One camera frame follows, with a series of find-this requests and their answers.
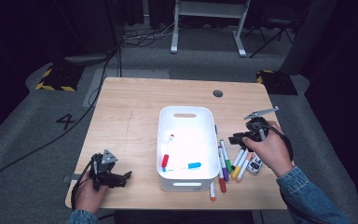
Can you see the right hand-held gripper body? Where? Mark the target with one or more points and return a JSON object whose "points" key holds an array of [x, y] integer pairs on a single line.
{"points": [[256, 129]]}

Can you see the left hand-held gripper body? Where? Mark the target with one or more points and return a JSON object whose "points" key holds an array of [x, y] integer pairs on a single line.
{"points": [[104, 175]]}

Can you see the magenta cap marker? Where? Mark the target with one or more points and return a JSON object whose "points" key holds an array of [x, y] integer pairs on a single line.
{"points": [[215, 129]]}

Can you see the light green cap marker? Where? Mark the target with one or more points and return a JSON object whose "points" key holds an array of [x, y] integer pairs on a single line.
{"points": [[228, 165]]}

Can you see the pink cap marker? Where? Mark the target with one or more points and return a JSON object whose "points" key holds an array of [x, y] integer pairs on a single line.
{"points": [[244, 169]]}

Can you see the yellow cap marker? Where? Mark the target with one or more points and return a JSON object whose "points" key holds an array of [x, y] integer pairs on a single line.
{"points": [[236, 172]]}

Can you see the purple cap marker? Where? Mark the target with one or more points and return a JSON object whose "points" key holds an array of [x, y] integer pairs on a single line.
{"points": [[225, 174]]}

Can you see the white plastic basket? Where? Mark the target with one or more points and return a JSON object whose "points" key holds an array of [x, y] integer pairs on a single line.
{"points": [[192, 137]]}

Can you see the dark red cap marker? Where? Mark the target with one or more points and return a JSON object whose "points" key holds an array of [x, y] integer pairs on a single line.
{"points": [[222, 186]]}

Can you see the light blue cap marker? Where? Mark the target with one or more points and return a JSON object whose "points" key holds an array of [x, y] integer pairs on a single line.
{"points": [[194, 165]]}

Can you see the orange cap marker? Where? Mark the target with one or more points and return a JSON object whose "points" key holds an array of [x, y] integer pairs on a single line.
{"points": [[212, 191]]}

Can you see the person's left hand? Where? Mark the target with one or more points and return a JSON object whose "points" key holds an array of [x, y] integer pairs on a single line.
{"points": [[88, 197]]}

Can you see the person's right hand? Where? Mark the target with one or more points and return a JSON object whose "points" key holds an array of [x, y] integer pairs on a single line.
{"points": [[270, 152]]}

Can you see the white toy car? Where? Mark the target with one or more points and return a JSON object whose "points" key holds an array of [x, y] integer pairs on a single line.
{"points": [[254, 166]]}

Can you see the grey tape strip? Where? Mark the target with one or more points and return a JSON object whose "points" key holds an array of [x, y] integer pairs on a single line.
{"points": [[68, 178]]}

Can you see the black yellow striped base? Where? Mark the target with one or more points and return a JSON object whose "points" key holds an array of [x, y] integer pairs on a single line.
{"points": [[59, 79], [276, 82]]}

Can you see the person's lap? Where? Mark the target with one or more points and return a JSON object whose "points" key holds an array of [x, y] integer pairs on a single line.
{"points": [[183, 217]]}

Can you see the dark grey column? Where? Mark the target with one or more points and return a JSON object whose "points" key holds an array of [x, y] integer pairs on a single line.
{"points": [[307, 37]]}

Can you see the black tripod stand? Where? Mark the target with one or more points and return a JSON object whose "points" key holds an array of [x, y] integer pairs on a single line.
{"points": [[275, 21]]}

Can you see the grey stand foot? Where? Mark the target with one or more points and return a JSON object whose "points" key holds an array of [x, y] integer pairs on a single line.
{"points": [[87, 59]]}

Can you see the white desk frame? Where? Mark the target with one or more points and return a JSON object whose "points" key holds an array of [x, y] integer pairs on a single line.
{"points": [[209, 9]]}

